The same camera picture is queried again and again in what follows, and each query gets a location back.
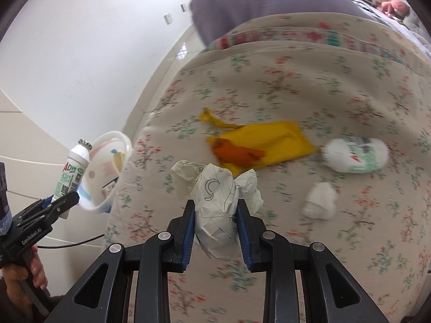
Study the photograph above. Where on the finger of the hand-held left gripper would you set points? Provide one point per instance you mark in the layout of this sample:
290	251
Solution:
45	203
57	205

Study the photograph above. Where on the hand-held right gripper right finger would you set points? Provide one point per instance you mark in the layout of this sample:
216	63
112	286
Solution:
244	239

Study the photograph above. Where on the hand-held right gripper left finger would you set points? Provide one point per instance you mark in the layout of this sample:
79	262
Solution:
188	239

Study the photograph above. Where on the white bottle green label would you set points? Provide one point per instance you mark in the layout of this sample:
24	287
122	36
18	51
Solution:
353	154
72	171

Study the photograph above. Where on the white paper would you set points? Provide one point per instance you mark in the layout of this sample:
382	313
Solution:
215	205

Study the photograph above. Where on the white cartoon trash bin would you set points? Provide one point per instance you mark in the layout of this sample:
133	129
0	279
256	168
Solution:
101	171

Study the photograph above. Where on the person's left forearm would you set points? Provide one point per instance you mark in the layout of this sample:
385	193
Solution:
13	311

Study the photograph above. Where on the person's left hand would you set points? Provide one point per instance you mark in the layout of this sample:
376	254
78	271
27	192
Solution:
20	276

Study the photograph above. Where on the white tissue ball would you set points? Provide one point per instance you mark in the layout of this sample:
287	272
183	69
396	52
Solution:
320	202

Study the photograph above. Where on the orange wrapper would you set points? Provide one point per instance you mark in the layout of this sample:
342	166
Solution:
232	153

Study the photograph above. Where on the yellow plastic bag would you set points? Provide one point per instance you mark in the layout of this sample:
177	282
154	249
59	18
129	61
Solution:
279	138

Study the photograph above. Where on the lilac bed sheet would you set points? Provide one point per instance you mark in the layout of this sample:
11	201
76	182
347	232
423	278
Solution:
380	10

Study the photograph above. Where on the grey plush pillow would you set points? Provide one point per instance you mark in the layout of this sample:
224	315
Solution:
414	23

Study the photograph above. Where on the pink plush toy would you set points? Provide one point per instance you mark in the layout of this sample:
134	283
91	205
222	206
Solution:
395	6

